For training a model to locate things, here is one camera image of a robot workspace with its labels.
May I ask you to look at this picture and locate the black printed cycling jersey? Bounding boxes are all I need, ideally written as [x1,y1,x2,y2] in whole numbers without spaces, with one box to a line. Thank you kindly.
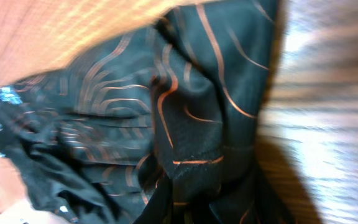
[0,0,295,223]

